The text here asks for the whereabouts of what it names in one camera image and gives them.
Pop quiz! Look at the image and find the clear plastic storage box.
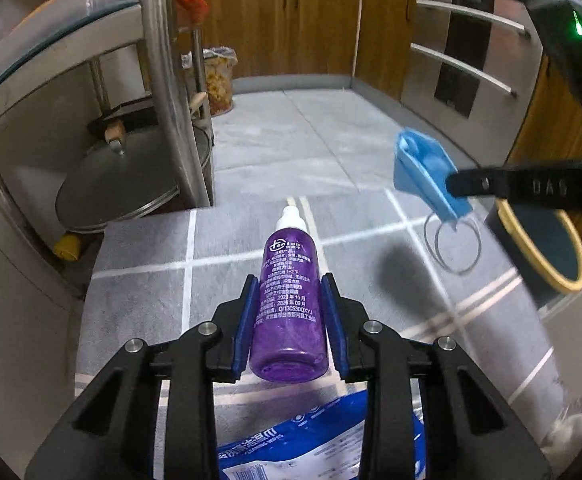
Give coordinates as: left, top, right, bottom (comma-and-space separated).
0, 0, 144, 106

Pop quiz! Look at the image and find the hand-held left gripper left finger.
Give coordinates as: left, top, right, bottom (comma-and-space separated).
25, 274, 260, 480

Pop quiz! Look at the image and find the white cloth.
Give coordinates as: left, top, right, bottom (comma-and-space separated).
541, 390, 582, 466

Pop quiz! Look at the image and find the small yellow container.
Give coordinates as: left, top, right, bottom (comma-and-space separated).
53, 234, 84, 261

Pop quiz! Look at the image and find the black griddle pan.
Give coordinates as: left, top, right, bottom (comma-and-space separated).
88, 97, 192, 131

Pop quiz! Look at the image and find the stainless steel built-in oven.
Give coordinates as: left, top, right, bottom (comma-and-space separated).
401, 0, 544, 121

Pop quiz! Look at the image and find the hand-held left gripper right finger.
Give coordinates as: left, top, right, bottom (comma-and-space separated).
321, 272, 554, 480

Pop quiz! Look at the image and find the blue bin with yellow rim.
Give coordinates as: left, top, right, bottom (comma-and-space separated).
486, 199, 582, 306

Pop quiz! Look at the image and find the red plastic bag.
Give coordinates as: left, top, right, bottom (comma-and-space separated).
173, 0, 209, 26

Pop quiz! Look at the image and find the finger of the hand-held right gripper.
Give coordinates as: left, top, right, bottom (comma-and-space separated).
448, 159, 582, 208

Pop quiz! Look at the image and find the blue face mask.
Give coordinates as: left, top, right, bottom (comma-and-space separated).
393, 130, 482, 275

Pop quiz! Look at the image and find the steel pan lid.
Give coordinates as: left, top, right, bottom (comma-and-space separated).
55, 125, 180, 226

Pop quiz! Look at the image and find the purple spray bottle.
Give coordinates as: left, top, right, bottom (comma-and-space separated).
249, 205, 330, 382

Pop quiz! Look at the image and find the blue wet wipes packet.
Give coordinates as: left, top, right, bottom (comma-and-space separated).
216, 392, 426, 480

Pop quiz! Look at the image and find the wooden base cabinet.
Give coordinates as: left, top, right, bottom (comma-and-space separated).
198, 0, 360, 78
356, 0, 419, 103
508, 55, 582, 171

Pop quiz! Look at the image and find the patterned waste bin with liner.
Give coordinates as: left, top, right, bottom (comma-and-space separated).
202, 46, 236, 116

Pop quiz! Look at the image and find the grey mat with white lines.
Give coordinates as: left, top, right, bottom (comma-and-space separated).
73, 187, 572, 480

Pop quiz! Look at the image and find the stainless steel rack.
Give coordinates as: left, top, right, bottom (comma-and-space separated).
0, 0, 216, 306

